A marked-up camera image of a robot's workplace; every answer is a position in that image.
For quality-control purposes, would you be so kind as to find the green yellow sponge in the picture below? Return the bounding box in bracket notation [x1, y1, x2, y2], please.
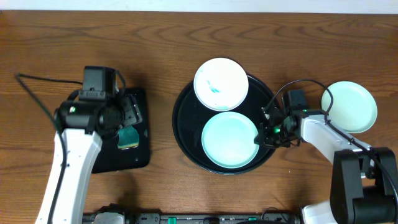
[118, 125, 139, 149]

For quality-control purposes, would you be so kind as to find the mint plate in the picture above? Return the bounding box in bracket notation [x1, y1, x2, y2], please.
[201, 111, 259, 169]
[328, 81, 377, 133]

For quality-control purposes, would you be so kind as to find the mint plate front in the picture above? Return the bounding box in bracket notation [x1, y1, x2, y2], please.
[328, 81, 377, 133]

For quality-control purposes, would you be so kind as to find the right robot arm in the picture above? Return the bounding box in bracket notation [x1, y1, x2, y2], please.
[254, 110, 397, 223]

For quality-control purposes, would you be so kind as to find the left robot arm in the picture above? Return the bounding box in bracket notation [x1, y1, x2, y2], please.
[36, 88, 150, 223]

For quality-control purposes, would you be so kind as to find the black rectangular tray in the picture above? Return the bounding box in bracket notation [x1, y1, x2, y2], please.
[92, 88, 150, 174]

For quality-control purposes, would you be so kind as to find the round black tray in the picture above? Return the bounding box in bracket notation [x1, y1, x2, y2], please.
[172, 73, 275, 175]

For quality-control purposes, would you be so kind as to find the white plate with stain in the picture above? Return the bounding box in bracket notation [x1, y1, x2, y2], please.
[193, 58, 249, 111]

